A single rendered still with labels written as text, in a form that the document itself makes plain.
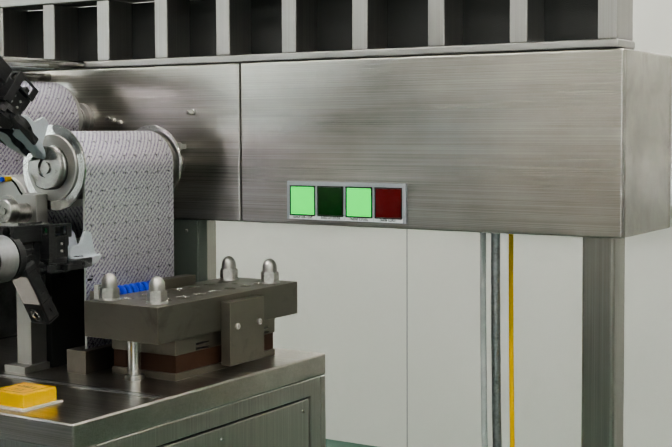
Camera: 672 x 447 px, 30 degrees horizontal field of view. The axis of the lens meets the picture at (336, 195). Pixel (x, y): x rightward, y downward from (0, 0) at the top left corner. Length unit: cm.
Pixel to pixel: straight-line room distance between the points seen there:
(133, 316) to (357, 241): 296
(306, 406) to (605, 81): 80
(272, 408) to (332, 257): 283
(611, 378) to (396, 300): 274
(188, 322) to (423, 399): 288
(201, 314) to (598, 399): 70
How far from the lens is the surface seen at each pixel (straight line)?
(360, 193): 222
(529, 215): 208
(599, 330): 223
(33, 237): 208
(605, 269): 221
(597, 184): 203
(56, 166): 219
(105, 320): 212
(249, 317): 220
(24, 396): 194
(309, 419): 233
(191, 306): 210
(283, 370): 223
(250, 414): 217
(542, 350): 466
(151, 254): 232
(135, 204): 228
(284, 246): 517
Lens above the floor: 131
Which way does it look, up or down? 3 degrees down
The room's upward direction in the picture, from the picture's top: straight up
